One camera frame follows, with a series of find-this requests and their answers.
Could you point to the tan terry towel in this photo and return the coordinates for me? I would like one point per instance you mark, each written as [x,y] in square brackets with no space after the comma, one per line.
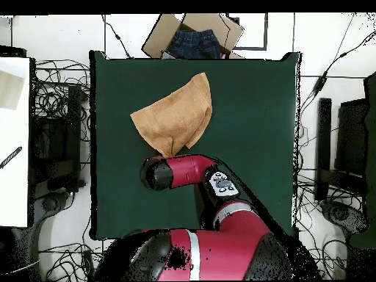
[176,117]

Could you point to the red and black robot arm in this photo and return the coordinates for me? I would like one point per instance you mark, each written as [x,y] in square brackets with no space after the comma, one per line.
[185,171]

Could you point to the black flat panel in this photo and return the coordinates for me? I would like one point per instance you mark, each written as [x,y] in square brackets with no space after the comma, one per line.
[351,138]

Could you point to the dark green table cloth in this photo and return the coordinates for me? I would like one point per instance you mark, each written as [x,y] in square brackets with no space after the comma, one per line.
[249,102]

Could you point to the blue denim jeans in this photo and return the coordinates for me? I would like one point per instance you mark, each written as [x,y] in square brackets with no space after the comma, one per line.
[194,44]

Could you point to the brown cardboard box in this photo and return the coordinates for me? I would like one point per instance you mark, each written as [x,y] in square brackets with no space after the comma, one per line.
[158,38]

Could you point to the black equipment rack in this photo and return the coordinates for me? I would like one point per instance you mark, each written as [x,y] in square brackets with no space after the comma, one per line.
[55,141]

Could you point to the black upright bar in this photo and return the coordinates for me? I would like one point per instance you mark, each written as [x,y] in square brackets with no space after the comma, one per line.
[323,147]

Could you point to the white table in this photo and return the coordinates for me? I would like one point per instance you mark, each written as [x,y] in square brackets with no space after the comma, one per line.
[14,191]

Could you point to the black striped strip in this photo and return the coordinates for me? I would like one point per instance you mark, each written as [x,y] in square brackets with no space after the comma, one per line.
[11,157]

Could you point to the beige block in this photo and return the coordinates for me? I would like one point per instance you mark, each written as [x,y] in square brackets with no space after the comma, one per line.
[10,89]

